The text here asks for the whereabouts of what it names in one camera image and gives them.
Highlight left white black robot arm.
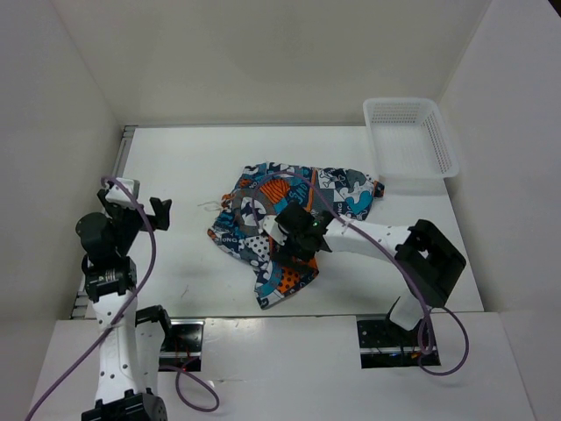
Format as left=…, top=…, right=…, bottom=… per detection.
left=75, top=183, right=175, bottom=420

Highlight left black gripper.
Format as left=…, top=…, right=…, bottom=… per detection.
left=97, top=192, right=171, bottom=256

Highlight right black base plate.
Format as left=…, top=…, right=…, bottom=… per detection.
left=356, top=317, right=441, bottom=369

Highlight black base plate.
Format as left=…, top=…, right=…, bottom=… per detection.
left=356, top=317, right=441, bottom=369
left=159, top=318, right=205, bottom=373

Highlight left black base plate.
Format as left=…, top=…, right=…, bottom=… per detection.
left=159, top=318, right=205, bottom=373

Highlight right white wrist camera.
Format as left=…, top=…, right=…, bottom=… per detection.
left=261, top=215, right=288, bottom=246

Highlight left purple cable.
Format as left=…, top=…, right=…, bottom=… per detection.
left=25, top=175, right=220, bottom=421

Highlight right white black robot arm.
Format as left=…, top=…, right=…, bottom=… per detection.
left=262, top=203, right=466, bottom=345

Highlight colourful patterned shorts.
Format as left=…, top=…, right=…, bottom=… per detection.
left=207, top=162, right=385, bottom=310

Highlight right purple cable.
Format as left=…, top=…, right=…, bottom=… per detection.
left=249, top=171, right=469, bottom=376

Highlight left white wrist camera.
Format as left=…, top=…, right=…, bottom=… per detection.
left=105, top=177, right=140, bottom=209

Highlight white perforated plastic basket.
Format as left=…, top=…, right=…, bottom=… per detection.
left=363, top=97, right=459, bottom=180

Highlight purple cable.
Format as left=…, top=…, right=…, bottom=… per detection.
left=25, top=175, right=220, bottom=421
left=249, top=171, right=469, bottom=376

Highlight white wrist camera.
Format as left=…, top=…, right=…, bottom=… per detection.
left=105, top=177, right=140, bottom=209
left=261, top=215, right=288, bottom=246

